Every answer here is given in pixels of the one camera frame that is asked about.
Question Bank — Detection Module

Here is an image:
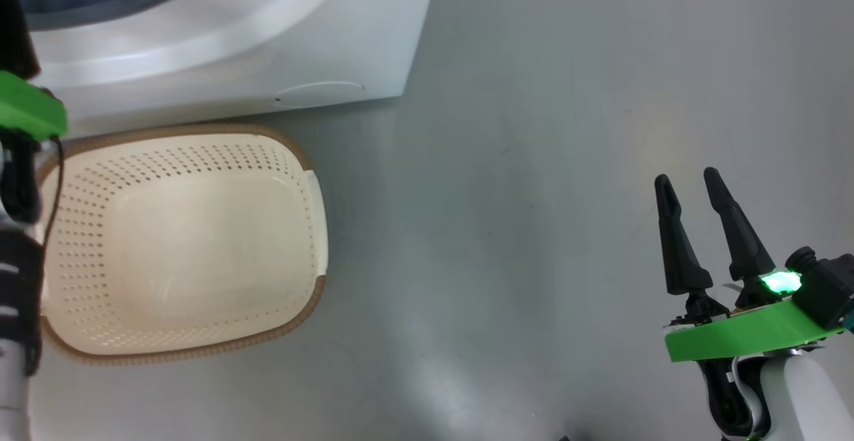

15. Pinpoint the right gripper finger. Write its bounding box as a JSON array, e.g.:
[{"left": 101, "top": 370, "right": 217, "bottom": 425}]
[
  {"left": 654, "top": 174, "right": 713, "bottom": 296},
  {"left": 703, "top": 167, "right": 777, "bottom": 282}
]

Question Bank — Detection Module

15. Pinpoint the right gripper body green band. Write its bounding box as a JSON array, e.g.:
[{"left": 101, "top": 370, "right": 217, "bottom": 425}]
[{"left": 664, "top": 270, "right": 845, "bottom": 363}]

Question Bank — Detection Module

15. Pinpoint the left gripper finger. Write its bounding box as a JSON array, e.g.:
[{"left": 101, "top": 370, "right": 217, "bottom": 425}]
[{"left": 0, "top": 0, "right": 41, "bottom": 81}]

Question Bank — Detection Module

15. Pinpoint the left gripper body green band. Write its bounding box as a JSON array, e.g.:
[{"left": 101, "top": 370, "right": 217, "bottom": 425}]
[{"left": 0, "top": 71, "right": 69, "bottom": 140}]

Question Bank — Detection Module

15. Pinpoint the cream perforated laundry basket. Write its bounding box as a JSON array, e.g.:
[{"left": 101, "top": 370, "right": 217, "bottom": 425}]
[{"left": 37, "top": 124, "right": 329, "bottom": 366}]

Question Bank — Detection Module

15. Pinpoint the white washing machine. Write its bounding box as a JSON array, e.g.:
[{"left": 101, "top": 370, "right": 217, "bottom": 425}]
[{"left": 0, "top": 0, "right": 441, "bottom": 138}]

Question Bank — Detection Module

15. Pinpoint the round white filter cover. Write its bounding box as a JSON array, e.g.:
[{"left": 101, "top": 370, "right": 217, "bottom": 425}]
[{"left": 274, "top": 81, "right": 366, "bottom": 109}]

